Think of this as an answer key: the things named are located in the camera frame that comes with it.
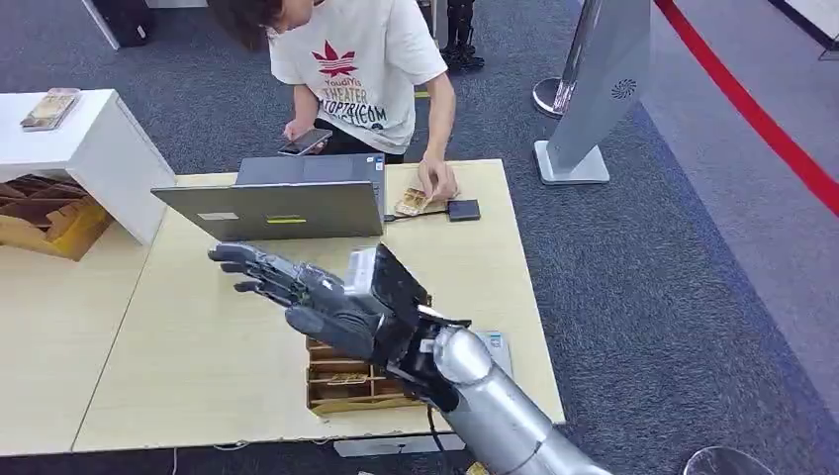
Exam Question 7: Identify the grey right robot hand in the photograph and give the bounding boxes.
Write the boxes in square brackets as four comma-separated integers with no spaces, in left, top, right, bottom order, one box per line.
[208,242,435,376]

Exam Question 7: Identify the person's right hand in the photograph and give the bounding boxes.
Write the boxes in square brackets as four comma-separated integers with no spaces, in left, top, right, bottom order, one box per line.
[283,118,329,156]

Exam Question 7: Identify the person's left hand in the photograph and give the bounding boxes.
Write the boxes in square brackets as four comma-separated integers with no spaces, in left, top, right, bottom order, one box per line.
[418,153,460,203]

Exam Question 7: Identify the dark smartphone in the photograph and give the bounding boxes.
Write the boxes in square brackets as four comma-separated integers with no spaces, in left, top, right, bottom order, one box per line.
[277,128,333,157]

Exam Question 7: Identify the gold patterned card stack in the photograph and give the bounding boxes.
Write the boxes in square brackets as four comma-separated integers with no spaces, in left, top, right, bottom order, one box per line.
[393,186,451,219]

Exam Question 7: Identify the small black square drive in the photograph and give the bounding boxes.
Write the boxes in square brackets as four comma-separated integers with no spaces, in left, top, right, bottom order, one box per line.
[447,199,482,223]

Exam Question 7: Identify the grey laptop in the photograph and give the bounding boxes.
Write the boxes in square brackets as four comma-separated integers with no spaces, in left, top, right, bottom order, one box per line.
[150,152,387,242]

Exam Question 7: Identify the wooden card box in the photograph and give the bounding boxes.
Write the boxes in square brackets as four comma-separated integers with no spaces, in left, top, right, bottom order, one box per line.
[304,295,435,417]

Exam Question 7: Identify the person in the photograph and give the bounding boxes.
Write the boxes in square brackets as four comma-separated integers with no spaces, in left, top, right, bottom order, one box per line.
[208,0,460,203]

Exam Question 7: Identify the black legs and feet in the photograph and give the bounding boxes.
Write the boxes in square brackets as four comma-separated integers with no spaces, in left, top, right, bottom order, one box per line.
[440,0,487,73]

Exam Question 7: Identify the grey power strip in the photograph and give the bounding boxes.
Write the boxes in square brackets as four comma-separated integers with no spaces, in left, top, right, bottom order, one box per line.
[332,433,468,459]

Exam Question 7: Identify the grey kiosk stand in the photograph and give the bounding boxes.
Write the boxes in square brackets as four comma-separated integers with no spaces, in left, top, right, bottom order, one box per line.
[533,0,652,186]

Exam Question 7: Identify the white side table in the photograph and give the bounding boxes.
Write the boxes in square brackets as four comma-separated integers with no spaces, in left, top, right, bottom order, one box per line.
[0,88,177,247]

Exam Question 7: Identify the brown cardboard boxes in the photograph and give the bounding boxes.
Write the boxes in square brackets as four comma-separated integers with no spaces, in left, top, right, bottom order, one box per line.
[0,173,114,263]

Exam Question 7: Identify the cased gold card stack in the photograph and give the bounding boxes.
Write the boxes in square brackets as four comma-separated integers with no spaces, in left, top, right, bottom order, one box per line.
[19,87,83,133]

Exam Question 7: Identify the red barrier belt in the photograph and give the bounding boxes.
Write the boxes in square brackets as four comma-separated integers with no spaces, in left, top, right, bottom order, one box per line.
[654,0,839,219]

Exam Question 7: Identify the clear round stool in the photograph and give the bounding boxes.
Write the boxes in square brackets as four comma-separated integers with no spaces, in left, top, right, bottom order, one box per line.
[681,445,782,475]

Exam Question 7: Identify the thin black drive cable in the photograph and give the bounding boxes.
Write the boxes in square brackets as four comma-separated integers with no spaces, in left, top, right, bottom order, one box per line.
[383,209,451,225]

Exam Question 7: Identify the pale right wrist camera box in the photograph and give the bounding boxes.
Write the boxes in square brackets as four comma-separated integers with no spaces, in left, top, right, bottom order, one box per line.
[343,243,432,318]

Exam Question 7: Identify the chrome stanchion post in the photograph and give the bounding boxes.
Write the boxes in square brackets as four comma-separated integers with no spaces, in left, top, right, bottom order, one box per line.
[531,0,601,121]

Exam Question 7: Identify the black power cable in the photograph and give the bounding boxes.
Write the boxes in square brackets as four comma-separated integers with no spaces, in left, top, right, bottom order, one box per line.
[425,405,451,475]

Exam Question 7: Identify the black case with white frame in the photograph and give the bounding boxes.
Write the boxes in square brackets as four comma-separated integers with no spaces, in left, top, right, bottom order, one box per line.
[81,0,157,51]

